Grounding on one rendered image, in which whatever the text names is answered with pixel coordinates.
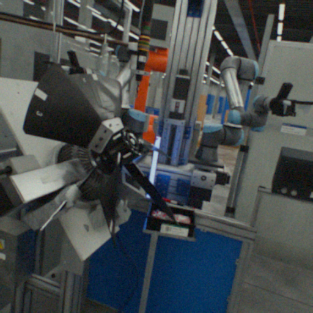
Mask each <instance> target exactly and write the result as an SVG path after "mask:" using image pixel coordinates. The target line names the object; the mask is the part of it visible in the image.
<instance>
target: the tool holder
mask: <svg viewBox="0 0 313 313"><path fill-rule="evenodd" d="M127 50H128V55H130V60H131V62H130V66H129V69H131V71H130V73H132V74H140V75H144V76H149V72H144V71H139V70H135V69H136V60H137V55H138V51H136V50H137V44H134V43H129V44H128V47H127Z"/></svg>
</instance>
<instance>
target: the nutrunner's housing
mask: <svg viewBox="0 0 313 313"><path fill-rule="evenodd" d="M147 53H148V52H147V51H145V50H138V55H137V60H136V70H139V71H145V65H146V60H147ZM142 78H143V75H140V74H136V79H135V80H136V81H139V82H142Z"/></svg>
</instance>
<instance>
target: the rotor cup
mask: <svg viewBox="0 0 313 313"><path fill-rule="evenodd" d="M118 134H120V135H121V136H118V137H117V138H115V139H114V137H116V136H117V135H118ZM131 139H133V140H134V144H133V143H132V142H131ZM118 151H119V152H120V161H121V162H120V168H121V170H120V172H121V171H122V166H126V165H128V164H130V163H131V162H132V161H134V160H136V159H138V158H139V157H142V156H143V154H144V148H143V145H142V142H141V141H140V139H139V137H138V136H137V134H136V133H135V132H134V130H132V129H131V128H129V127H122V128H121V129H119V130H117V131H116V132H115V133H113V134H112V136H111V137H110V139H109V141H108V142H107V144H106V145H105V147H104V149H103V150H102V152H101V154H99V153H98V152H96V151H94V150H92V154H93V156H94V159H95V161H96V162H97V163H98V165H99V166H100V168H101V169H102V170H103V171H105V172H106V173H108V174H109V175H112V174H113V172H114V170H112V169H111V166H112V165H115V163H116V158H117V152H118ZM130 152H131V155H129V156H127V157H125V158H124V157H123V156H125V155H126V154H128V153H130Z"/></svg>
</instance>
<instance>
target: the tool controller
mask: <svg viewBox="0 0 313 313"><path fill-rule="evenodd" d="M271 192H272V193H276V194H279V195H282V196H288V197H292V198H295V199H301V200H304V201H309V202H313V152H310V151H306V150H300V149H293V148H289V147H281V151H280V155H279V159H278V163H276V168H275V170H274V175H273V179H272V184H271Z"/></svg>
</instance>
